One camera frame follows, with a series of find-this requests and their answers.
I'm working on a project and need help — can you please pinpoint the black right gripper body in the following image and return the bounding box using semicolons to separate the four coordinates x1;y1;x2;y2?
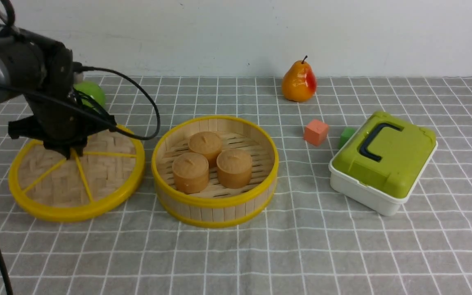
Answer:
8;43;107;158

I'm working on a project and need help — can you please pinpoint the woven bamboo steamer lid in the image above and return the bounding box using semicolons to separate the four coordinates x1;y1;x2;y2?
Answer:
8;130;145;222

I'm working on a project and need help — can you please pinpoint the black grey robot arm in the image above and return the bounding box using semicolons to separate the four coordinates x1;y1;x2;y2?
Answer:
0;24;116;158

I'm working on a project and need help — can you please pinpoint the bamboo steamer basket yellow rim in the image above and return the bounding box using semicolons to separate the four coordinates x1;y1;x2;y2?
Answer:
151;115;279;228

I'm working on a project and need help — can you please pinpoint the green toy apple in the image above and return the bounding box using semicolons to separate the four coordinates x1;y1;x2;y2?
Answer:
73;81;106;110

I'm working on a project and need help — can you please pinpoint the brown steamed bun left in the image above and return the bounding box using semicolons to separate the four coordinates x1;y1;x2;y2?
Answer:
172;152;209;194

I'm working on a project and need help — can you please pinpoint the brown steamed bun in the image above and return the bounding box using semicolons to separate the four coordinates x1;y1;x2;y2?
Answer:
188;132;223;168
216;149;252;189
172;152;209;194

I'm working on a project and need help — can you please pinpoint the brown steamed bun back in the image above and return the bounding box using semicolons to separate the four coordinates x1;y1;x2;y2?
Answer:
188;132;223;168

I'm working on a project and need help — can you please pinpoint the brown steamed bun right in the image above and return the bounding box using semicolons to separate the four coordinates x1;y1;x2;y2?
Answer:
216;149;252;189

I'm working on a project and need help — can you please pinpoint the orange red toy pear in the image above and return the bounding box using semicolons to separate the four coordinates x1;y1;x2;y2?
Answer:
281;56;317;103

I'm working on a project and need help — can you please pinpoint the orange pink cube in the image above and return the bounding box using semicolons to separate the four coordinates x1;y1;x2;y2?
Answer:
303;119;330;146

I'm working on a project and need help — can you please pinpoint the small green cube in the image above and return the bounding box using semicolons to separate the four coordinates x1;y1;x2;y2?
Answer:
338;127;356;149

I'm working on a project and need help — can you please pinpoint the green lidded white storage box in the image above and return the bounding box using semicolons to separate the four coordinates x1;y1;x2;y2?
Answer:
329;111;438;216

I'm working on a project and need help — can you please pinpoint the grey white checked tablecloth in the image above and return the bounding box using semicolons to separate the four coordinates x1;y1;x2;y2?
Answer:
0;77;472;295

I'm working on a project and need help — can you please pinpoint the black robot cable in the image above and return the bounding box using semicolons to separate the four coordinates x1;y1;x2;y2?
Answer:
0;0;161;141

